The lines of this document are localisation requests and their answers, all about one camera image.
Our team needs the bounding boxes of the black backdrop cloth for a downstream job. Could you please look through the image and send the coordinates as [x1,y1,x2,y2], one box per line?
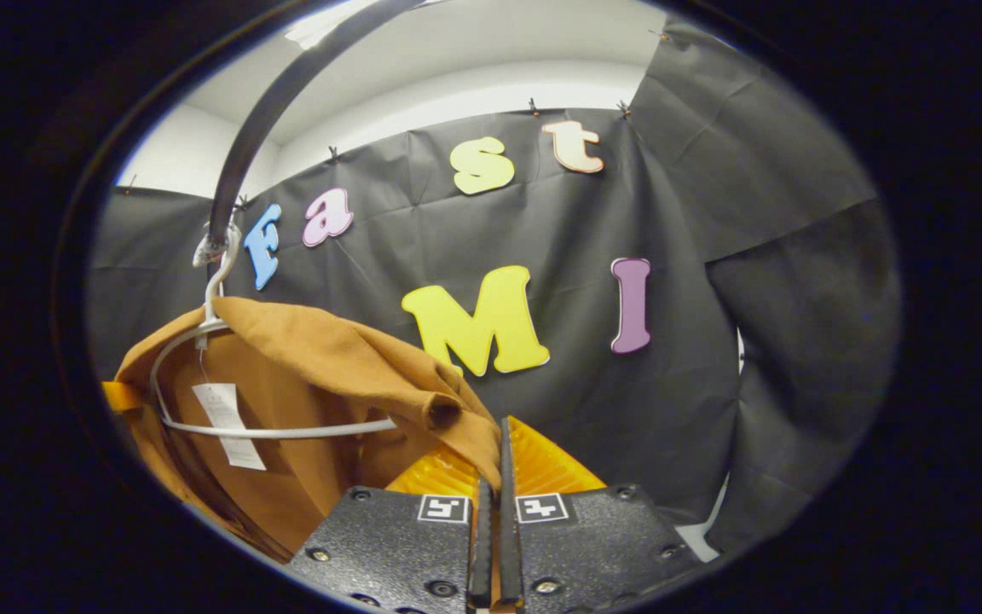
[86,17,901,555]

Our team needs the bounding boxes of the ceiling light panel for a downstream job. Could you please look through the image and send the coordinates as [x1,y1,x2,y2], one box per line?
[285,0,390,50]

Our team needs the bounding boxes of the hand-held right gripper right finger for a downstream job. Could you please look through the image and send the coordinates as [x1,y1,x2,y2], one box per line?
[498,416,705,614]

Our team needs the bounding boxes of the black clothes rail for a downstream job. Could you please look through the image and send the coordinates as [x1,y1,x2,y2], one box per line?
[207,0,424,252]

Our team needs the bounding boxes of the brown shirt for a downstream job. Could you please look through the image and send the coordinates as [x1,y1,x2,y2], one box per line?
[113,296,505,564]

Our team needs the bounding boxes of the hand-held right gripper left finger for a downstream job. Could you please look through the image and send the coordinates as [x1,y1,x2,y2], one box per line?
[286,443,492,614]

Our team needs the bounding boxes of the thick white clothes hanger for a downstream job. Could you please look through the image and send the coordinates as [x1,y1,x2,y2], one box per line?
[148,223,398,440]

